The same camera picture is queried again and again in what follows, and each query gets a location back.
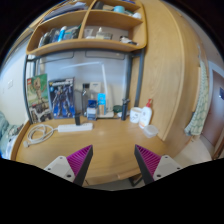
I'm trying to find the wooden wall shelf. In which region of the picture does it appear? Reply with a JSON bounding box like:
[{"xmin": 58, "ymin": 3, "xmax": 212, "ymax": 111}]
[{"xmin": 26, "ymin": 0, "xmax": 147, "ymax": 56}]

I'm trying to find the white power strip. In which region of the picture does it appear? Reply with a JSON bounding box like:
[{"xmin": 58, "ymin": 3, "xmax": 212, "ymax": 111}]
[{"xmin": 58, "ymin": 123, "xmax": 93, "ymax": 132}]

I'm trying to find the wooden wardrobe panel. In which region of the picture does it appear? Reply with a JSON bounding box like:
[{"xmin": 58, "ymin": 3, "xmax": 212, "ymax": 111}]
[{"xmin": 129, "ymin": 0, "xmax": 205, "ymax": 158}]

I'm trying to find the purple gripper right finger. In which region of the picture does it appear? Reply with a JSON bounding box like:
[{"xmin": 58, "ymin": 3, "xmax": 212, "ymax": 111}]
[{"xmin": 134, "ymin": 145, "xmax": 182, "ymax": 184}]

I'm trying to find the black cylindrical bottle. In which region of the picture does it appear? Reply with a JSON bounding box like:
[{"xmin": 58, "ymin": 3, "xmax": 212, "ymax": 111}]
[{"xmin": 121, "ymin": 98, "xmax": 130, "ymax": 121}]

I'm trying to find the black charger plug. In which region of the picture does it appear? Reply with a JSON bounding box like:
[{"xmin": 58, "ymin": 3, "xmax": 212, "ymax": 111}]
[{"xmin": 75, "ymin": 113, "xmax": 81, "ymax": 125}]

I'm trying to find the white lotion pump bottle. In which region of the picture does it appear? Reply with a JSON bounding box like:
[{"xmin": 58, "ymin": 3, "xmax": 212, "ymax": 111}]
[{"xmin": 139, "ymin": 99, "xmax": 152, "ymax": 128}]

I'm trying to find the light blue carton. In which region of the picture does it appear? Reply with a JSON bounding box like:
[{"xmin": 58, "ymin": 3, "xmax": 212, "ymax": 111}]
[{"xmin": 98, "ymin": 93, "xmax": 106, "ymax": 115}]

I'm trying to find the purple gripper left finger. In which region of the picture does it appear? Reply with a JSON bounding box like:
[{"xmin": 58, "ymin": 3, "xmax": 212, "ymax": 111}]
[{"xmin": 44, "ymin": 145, "xmax": 93, "ymax": 186}]

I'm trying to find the green patterned hanging towel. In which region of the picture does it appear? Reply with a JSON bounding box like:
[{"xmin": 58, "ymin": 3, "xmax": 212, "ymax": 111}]
[{"xmin": 184, "ymin": 59, "xmax": 210, "ymax": 137}]

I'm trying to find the green Groot Lego box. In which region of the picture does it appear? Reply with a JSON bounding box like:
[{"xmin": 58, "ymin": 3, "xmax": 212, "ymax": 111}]
[{"xmin": 27, "ymin": 74, "xmax": 52, "ymax": 123}]

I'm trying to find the small blue box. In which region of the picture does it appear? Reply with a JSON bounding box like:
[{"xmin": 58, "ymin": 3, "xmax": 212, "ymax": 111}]
[{"xmin": 86, "ymin": 99, "xmax": 97, "ymax": 120}]

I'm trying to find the clear plastic container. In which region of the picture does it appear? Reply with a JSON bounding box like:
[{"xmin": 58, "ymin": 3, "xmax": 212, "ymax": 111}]
[{"xmin": 143, "ymin": 125, "xmax": 158, "ymax": 138}]

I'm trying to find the coiled white cable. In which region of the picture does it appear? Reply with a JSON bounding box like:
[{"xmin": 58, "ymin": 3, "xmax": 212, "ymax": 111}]
[{"xmin": 22, "ymin": 123, "xmax": 60, "ymax": 149}]

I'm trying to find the white mug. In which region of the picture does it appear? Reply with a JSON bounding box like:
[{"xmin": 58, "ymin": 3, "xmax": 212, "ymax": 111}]
[{"xmin": 130, "ymin": 107, "xmax": 142, "ymax": 123}]

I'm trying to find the clear water bottle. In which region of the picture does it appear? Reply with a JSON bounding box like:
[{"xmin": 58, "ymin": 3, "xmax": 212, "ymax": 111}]
[{"xmin": 82, "ymin": 83, "xmax": 90, "ymax": 116}]

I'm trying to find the blue robot model box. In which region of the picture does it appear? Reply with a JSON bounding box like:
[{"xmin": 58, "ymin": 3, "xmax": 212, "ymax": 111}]
[{"xmin": 48, "ymin": 78, "xmax": 75, "ymax": 119}]

